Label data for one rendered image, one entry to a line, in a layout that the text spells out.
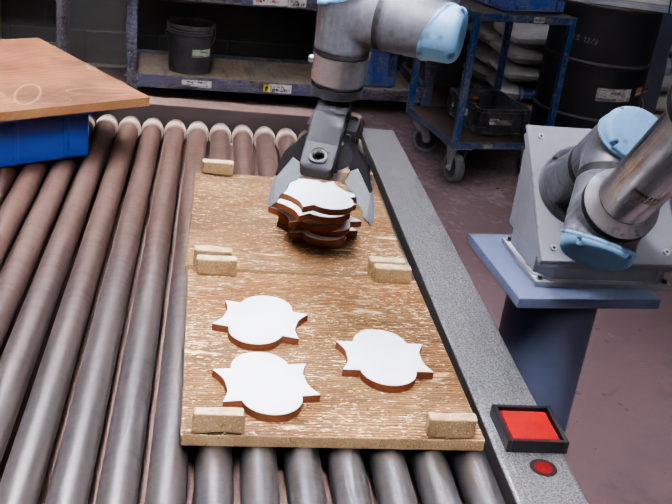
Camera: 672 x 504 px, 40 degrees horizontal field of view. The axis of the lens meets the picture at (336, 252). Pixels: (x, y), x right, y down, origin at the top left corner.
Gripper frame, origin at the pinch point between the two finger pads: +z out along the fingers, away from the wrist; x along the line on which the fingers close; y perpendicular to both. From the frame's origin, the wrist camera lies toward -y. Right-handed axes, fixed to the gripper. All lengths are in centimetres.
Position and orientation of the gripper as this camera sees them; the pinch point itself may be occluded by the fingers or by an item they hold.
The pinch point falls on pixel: (319, 219)
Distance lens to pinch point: 134.7
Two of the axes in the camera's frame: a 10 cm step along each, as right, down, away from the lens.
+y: 1.7, -4.8, 8.6
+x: -9.8, -1.8, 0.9
